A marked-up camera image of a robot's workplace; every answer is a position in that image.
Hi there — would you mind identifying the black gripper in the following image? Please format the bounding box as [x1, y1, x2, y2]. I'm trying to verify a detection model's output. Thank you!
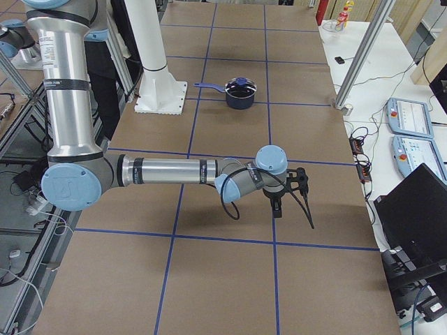
[263, 189, 286, 218]

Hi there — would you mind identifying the dark blue saucepan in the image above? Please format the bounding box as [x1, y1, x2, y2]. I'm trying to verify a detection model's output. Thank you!
[194, 82, 256, 110]

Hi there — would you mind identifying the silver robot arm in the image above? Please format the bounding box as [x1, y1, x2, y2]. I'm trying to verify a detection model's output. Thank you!
[22, 1, 292, 218]
[1, 19, 37, 59]

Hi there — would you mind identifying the black orange power strip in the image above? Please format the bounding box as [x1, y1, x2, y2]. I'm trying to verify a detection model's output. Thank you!
[349, 138, 372, 184]

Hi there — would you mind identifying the black laptop computer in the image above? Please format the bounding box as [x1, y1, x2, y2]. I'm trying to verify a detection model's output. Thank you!
[374, 163, 446, 258]

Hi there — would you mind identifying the lower teach pendant tablet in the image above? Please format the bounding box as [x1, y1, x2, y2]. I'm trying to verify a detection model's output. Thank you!
[392, 135, 446, 183]

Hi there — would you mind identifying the teach pendant tablet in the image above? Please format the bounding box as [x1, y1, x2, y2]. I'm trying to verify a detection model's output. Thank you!
[392, 135, 446, 183]
[385, 97, 434, 139]

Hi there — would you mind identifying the upper teach pendant tablet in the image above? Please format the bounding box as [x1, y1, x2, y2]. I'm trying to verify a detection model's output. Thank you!
[385, 97, 434, 139]

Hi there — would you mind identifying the plastic drink bottle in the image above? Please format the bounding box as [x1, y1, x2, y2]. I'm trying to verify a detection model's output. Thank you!
[335, 1, 351, 31]

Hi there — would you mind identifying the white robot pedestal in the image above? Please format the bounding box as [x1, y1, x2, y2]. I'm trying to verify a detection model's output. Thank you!
[125, 0, 188, 115]

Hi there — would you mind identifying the aluminium frame post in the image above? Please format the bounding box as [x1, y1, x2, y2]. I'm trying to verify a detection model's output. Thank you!
[334, 0, 396, 114]

